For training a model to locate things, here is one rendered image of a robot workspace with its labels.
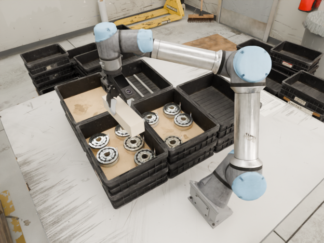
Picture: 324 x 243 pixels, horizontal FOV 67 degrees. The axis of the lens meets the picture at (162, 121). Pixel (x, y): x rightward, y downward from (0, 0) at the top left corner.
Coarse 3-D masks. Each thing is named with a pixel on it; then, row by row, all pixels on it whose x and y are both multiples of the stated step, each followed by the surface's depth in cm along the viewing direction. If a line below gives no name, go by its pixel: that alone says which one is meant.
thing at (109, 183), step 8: (88, 120) 124; (80, 136) 116; (152, 136) 115; (160, 144) 113; (88, 152) 111; (96, 160) 105; (152, 160) 105; (160, 160) 107; (136, 168) 102; (144, 168) 104; (104, 176) 99; (120, 176) 99; (128, 176) 101; (112, 184) 98
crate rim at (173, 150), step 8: (176, 88) 142; (152, 96) 137; (184, 96) 136; (192, 104) 131; (136, 112) 127; (152, 128) 119; (216, 128) 118; (200, 136) 114; (184, 144) 111; (168, 152) 110
